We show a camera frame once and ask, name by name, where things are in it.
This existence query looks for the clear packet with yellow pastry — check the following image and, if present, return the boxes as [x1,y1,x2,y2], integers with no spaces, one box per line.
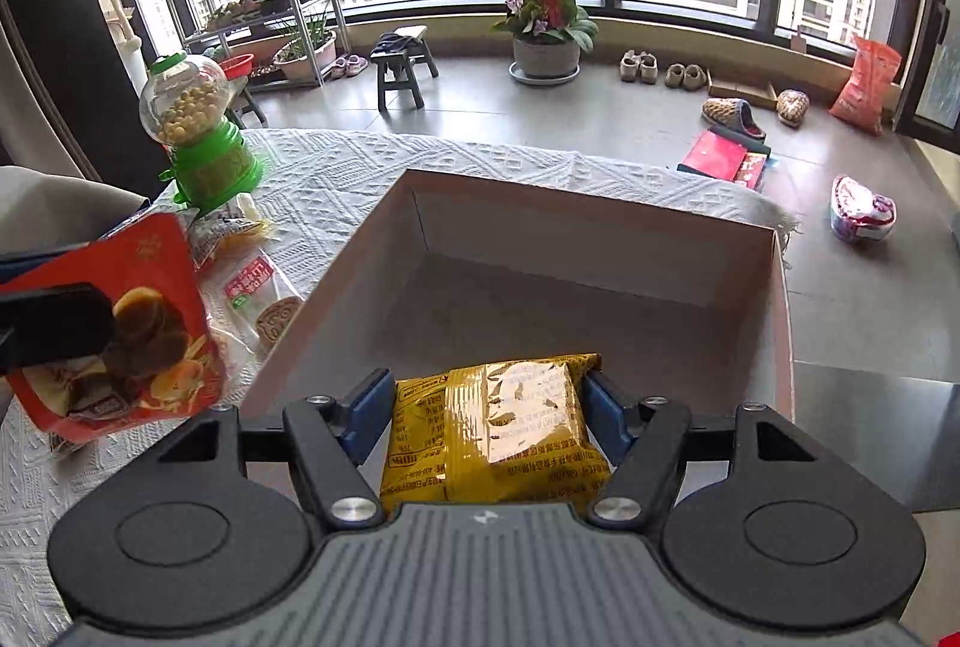
[186,195,272,267]

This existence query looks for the dark wooden stool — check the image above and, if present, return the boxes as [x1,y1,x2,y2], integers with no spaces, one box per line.
[370,24,440,112]

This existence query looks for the white textured tablecloth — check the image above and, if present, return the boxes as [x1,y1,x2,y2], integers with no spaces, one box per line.
[0,128,797,647]

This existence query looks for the orange plastic bag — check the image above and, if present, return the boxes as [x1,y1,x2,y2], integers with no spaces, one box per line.
[828,35,902,136]

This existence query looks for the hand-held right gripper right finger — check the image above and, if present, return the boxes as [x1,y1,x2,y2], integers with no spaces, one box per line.
[583,369,815,531]

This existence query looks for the small red printed box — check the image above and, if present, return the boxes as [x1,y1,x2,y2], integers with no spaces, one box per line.
[736,150,773,192]

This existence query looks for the clear packet with brown cookie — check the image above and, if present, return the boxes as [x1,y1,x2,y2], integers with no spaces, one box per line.
[201,251,307,359]

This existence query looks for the pink cardboard box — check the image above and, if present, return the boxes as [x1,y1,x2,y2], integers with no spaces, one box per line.
[244,168,796,423]

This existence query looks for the woven slipper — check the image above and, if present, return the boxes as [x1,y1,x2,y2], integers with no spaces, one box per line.
[774,89,812,129]
[700,97,768,142]

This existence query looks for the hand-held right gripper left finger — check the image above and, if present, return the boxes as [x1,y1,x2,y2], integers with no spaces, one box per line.
[157,368,395,532]

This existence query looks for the potted pink orchid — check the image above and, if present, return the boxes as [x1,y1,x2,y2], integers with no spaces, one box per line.
[478,0,602,87]

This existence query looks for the white and red bag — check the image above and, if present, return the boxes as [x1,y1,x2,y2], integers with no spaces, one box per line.
[829,174,898,244]

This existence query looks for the yellow snack packet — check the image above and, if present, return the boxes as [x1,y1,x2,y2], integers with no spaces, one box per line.
[379,353,614,517]

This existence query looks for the white planter with green plant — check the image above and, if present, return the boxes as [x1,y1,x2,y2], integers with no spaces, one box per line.
[271,9,340,84]

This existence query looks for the green candy dispenser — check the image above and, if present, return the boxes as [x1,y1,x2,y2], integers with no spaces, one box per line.
[139,52,267,214]

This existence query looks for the red snack bag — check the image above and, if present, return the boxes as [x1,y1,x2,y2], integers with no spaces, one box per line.
[0,210,227,444]

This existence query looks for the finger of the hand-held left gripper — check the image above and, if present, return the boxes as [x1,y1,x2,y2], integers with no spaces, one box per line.
[0,284,115,376]

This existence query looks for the red flat box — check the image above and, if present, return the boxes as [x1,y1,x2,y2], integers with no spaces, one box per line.
[677,130,751,183]

